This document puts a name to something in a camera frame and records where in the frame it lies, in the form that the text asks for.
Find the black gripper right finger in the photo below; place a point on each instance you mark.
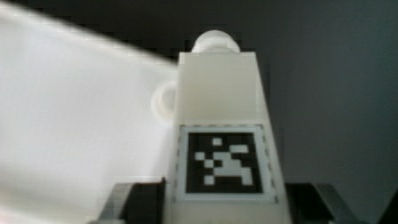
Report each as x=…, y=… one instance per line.
x=316, y=205

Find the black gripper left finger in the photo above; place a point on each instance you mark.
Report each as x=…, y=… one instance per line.
x=133, y=206

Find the white desk leg with tag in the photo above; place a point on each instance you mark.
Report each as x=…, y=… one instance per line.
x=224, y=186

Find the white desk top tray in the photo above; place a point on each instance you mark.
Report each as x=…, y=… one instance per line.
x=82, y=137

